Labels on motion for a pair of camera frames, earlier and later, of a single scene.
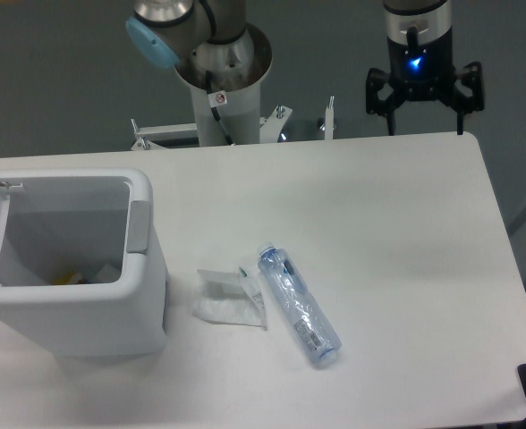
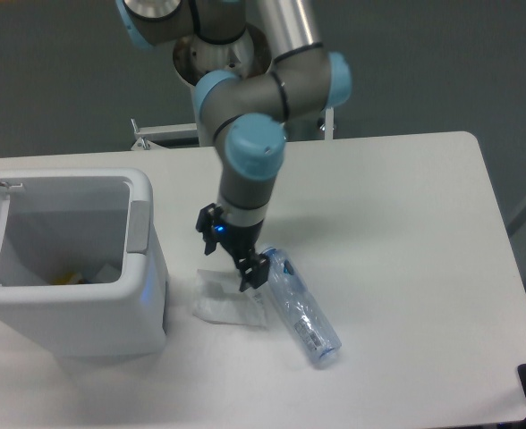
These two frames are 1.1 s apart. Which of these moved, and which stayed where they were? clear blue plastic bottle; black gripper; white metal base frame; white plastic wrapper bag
Moved: black gripper
Stayed: white metal base frame; white plastic wrapper bag; clear blue plastic bottle
